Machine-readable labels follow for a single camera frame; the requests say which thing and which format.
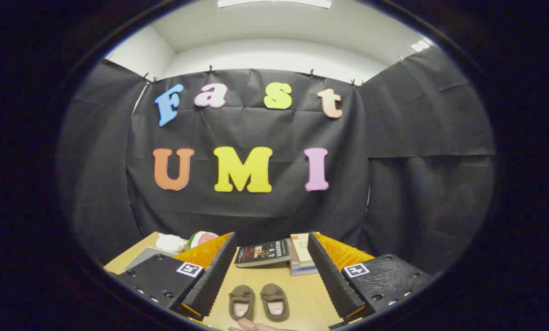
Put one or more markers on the cream fabric storage box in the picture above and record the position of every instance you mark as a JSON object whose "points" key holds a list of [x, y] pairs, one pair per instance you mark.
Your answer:
{"points": [[148, 257]]}

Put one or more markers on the blue cover book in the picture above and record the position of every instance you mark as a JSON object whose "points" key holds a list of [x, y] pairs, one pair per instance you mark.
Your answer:
{"points": [[302, 272]]}

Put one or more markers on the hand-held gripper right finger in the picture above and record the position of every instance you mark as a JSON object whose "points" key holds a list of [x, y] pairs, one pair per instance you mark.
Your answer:
{"points": [[329, 276]]}

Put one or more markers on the beige cover book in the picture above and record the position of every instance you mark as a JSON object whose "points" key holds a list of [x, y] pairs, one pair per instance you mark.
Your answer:
{"points": [[302, 250]]}

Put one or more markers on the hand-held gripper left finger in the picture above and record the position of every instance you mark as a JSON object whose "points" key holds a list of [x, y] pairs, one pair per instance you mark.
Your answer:
{"points": [[214, 280]]}

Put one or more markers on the small ceiling light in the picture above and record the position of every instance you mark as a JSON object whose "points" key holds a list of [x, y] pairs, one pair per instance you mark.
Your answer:
{"points": [[420, 45]]}

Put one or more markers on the grey cover book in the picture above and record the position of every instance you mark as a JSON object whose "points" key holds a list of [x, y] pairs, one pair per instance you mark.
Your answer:
{"points": [[293, 265]]}

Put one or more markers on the black cover book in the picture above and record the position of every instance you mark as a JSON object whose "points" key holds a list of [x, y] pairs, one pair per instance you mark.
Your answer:
{"points": [[263, 253]]}

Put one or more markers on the brown fuzzy shoe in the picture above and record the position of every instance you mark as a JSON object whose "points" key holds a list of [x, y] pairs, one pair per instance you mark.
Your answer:
{"points": [[274, 294], [241, 294]]}

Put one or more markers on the long ceiling light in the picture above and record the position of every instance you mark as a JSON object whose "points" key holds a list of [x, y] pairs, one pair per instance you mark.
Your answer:
{"points": [[274, 2]]}

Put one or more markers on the white plush toy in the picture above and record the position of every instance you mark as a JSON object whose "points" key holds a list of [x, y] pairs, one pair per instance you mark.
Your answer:
{"points": [[169, 242]]}

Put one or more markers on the watermelon slice plush toy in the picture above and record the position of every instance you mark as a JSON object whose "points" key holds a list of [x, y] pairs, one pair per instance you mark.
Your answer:
{"points": [[205, 238]]}

